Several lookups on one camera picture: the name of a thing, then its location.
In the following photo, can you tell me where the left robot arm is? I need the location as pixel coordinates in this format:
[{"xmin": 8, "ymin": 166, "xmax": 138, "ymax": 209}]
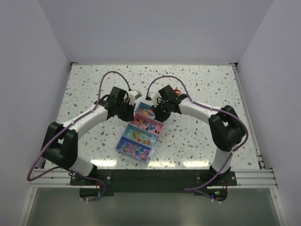
[{"xmin": 41, "ymin": 87, "xmax": 141, "ymax": 185}]

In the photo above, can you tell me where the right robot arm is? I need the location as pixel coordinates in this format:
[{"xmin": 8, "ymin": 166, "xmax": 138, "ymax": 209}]
[{"xmin": 147, "ymin": 85, "xmax": 248, "ymax": 185}]

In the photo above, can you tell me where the pink candy bin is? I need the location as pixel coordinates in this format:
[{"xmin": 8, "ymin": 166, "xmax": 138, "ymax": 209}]
[{"xmin": 130, "ymin": 113, "xmax": 164, "ymax": 135}]

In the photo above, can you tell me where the blue end candy bin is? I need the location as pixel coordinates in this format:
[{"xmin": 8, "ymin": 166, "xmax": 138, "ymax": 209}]
[{"xmin": 135, "ymin": 102, "xmax": 156, "ymax": 119}]

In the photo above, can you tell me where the red jar lid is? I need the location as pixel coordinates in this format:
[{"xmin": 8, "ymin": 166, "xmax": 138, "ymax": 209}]
[{"xmin": 174, "ymin": 89, "xmax": 182, "ymax": 96}]

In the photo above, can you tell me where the purple candy bin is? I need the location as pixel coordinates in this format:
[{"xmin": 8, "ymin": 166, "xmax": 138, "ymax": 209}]
[{"xmin": 116, "ymin": 136, "xmax": 152, "ymax": 164}]

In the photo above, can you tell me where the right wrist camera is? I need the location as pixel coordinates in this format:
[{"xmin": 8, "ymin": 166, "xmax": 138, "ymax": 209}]
[{"xmin": 145, "ymin": 92, "xmax": 161, "ymax": 107}]

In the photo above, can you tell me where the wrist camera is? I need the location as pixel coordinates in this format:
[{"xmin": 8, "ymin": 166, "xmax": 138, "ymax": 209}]
[
  {"xmin": 128, "ymin": 90, "xmax": 142, "ymax": 105},
  {"xmin": 145, "ymin": 92, "xmax": 161, "ymax": 107}
]

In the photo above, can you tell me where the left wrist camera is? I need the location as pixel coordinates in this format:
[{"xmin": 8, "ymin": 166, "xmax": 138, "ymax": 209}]
[{"xmin": 128, "ymin": 90, "xmax": 142, "ymax": 105}]

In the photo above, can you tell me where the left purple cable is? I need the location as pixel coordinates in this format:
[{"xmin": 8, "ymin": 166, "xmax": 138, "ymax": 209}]
[{"xmin": 26, "ymin": 70, "xmax": 132, "ymax": 203}]

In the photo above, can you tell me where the purple cable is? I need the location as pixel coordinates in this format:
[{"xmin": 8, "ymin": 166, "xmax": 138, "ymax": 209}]
[
  {"xmin": 147, "ymin": 75, "xmax": 250, "ymax": 198},
  {"xmin": 26, "ymin": 70, "xmax": 132, "ymax": 203}
]

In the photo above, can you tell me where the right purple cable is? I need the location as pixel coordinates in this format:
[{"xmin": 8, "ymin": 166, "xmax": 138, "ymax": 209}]
[{"xmin": 147, "ymin": 75, "xmax": 250, "ymax": 198}]

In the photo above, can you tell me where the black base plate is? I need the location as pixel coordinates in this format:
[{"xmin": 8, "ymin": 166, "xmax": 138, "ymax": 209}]
[{"xmin": 69, "ymin": 169, "xmax": 238, "ymax": 202}]

